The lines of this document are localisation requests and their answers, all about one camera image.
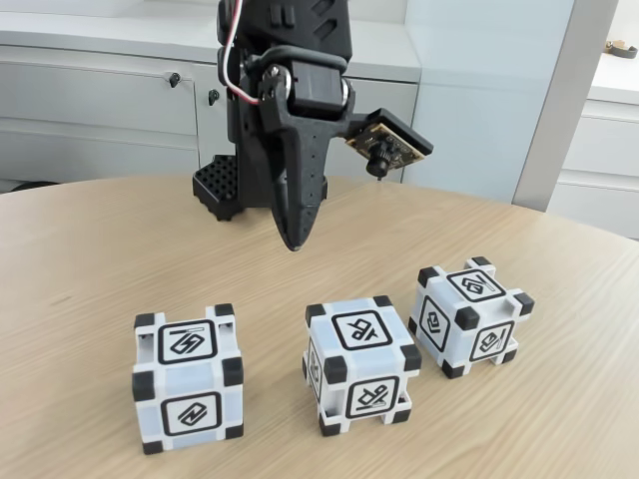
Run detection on white cube crossed symbol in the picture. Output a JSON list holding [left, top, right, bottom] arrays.
[[302, 294, 423, 438]]

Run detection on white cube stacked-squares symbol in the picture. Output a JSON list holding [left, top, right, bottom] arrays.
[[407, 256, 536, 380]]

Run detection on white cube zigzag symbol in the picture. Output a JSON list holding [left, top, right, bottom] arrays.
[[132, 302, 246, 456]]

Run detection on white drawer cabinet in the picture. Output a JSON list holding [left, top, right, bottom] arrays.
[[548, 47, 639, 236]]

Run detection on bare circuit board camera module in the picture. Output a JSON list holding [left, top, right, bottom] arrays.
[[344, 107, 434, 179]]

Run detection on red and white servo wires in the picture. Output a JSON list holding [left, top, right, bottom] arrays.
[[218, 0, 265, 107]]

